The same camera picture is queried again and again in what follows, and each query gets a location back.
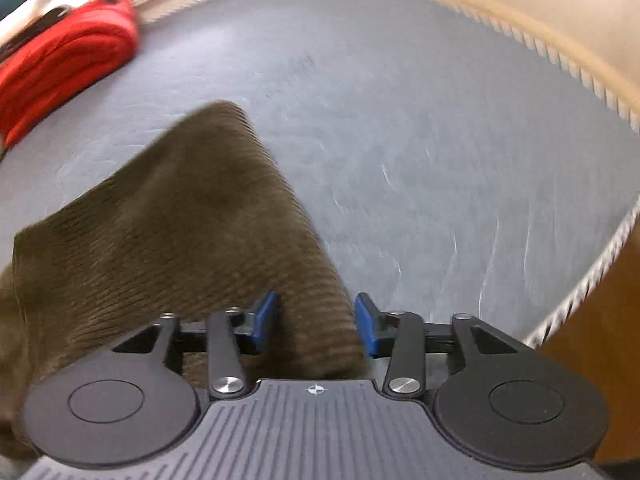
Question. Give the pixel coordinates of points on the red folded blanket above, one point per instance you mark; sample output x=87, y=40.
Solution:
x=60, y=65

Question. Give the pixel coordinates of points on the dark striped cloth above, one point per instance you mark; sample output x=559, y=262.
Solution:
x=35, y=25

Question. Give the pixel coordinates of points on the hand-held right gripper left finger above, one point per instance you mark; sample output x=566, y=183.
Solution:
x=264, y=322

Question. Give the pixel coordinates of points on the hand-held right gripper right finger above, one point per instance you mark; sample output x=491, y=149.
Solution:
x=369, y=327

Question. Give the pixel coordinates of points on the grey bed mattress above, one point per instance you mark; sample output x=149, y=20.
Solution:
x=410, y=150

